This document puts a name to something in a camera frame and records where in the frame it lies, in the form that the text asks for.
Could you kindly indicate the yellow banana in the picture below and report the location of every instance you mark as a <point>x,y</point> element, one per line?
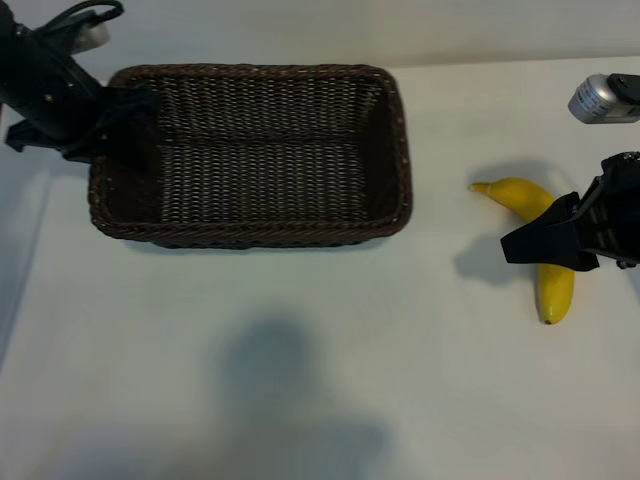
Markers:
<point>520,192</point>

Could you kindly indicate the dark brown woven basket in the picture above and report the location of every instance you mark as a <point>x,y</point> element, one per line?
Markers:
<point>275,175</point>

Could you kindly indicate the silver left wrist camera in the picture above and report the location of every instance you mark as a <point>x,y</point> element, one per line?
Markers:
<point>92,36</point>

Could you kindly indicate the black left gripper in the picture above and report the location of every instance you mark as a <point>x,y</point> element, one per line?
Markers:
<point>40,85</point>

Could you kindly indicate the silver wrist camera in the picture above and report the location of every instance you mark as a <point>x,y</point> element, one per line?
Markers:
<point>592,102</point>
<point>92,36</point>

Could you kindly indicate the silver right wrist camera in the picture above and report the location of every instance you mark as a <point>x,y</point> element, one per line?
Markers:
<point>592,102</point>

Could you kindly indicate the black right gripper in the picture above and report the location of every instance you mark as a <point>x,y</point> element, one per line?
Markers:
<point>617,210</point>

